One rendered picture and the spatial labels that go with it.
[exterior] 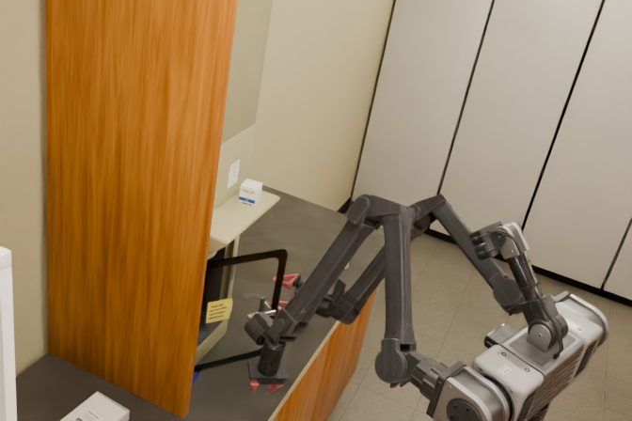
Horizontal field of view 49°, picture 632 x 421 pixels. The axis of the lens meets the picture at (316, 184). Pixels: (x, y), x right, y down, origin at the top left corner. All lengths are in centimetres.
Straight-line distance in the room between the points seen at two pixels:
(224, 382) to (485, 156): 303
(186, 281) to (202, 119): 45
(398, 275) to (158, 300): 66
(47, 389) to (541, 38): 347
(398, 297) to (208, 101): 63
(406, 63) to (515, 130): 85
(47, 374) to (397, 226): 116
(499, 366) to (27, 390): 133
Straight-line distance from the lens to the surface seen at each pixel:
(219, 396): 220
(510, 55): 462
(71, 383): 223
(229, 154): 192
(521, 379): 160
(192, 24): 156
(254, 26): 184
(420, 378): 160
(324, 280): 175
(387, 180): 506
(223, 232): 185
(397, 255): 165
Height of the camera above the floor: 248
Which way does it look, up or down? 27 degrees down
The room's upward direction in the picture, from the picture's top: 11 degrees clockwise
